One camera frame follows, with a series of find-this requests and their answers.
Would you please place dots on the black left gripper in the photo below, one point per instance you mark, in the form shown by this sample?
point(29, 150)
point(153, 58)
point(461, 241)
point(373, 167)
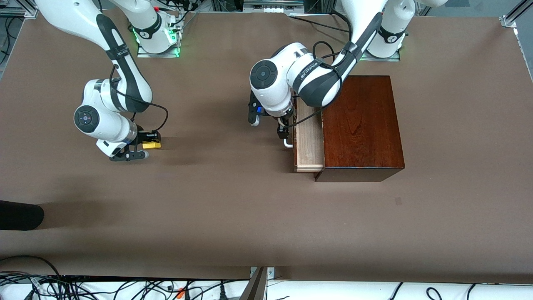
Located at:
point(282, 131)

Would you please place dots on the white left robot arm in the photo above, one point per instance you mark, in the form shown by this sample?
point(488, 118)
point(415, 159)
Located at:
point(275, 83)

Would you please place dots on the black rounded cylinder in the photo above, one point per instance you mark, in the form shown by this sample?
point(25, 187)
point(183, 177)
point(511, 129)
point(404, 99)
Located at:
point(21, 216)

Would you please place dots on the aluminium frame profile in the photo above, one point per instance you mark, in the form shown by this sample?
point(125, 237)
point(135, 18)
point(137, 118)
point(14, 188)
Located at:
point(510, 21)
point(25, 12)

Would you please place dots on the grey metal bracket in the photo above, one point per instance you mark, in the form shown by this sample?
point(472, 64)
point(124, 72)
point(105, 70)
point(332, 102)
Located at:
point(258, 283)

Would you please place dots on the white power strip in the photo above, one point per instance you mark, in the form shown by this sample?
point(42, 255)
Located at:
point(272, 9)

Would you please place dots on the yellow block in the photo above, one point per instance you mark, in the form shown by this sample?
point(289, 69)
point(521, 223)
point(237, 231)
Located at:
point(152, 145)

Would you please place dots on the dark brown wooden cabinet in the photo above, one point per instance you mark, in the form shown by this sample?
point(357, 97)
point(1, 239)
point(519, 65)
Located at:
point(362, 125)

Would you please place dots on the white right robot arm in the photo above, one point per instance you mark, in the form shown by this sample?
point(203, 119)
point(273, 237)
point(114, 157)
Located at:
point(104, 121)

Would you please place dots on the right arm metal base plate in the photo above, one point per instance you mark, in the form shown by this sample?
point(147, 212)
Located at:
point(158, 55)

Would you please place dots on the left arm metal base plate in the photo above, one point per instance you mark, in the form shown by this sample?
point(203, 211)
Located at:
point(383, 59)

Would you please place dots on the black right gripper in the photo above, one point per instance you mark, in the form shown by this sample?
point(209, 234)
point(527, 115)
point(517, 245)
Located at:
point(144, 136)

